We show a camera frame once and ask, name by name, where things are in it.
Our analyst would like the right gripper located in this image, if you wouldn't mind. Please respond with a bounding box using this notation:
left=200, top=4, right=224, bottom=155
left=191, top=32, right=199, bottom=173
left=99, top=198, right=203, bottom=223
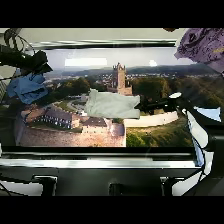
left=134, top=97, right=158, bottom=115

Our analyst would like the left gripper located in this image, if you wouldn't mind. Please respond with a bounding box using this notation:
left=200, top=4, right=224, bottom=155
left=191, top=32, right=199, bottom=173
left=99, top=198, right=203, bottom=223
left=30, top=49, right=54, bottom=75

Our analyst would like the beige garment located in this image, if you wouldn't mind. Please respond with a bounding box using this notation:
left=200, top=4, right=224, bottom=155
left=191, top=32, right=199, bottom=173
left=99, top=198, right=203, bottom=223
left=83, top=88, right=142, bottom=120

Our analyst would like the blue garment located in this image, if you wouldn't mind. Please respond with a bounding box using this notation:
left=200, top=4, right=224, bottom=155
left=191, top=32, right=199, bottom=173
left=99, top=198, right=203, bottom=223
left=5, top=72, right=50, bottom=105

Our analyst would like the purple garment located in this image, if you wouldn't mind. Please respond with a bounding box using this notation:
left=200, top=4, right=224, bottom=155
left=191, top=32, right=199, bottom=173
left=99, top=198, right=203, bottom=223
left=173, top=27, right=224, bottom=75

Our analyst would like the black cable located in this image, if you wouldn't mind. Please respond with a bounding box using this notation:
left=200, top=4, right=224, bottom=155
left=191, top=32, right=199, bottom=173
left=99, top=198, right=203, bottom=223
left=2, top=27, right=36, bottom=57

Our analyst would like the silver frame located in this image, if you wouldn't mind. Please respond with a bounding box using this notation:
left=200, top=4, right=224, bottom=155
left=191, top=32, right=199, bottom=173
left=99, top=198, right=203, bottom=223
left=0, top=151, right=224, bottom=197

